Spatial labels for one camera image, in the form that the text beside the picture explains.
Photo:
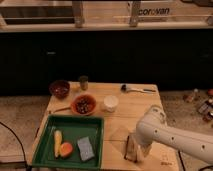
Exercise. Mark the green plastic tray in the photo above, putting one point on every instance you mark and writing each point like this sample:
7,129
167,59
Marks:
73,128

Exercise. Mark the wooden shelf with sign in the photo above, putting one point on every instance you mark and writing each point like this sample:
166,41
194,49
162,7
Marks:
99,15

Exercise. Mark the orange fruit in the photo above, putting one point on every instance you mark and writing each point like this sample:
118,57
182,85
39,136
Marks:
66,149

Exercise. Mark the wooden spoon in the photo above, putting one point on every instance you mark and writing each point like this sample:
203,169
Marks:
57,110

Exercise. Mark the yellow corn cob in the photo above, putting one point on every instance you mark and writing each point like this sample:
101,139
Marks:
57,142

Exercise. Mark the orange bowl with beans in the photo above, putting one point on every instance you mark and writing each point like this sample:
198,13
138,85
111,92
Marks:
84,104

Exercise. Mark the blue sponge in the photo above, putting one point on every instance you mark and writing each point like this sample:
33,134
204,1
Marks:
85,148

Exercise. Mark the small dark glass jar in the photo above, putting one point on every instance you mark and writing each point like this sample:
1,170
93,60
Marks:
83,81

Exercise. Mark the dark red bowl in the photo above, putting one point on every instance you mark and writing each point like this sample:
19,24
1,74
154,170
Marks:
59,88

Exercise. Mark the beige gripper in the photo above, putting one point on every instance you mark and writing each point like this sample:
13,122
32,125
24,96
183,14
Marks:
142,151

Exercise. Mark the white paper cup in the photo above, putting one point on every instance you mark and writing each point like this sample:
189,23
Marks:
110,103

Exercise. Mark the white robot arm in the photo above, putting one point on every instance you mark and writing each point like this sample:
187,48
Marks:
152,127

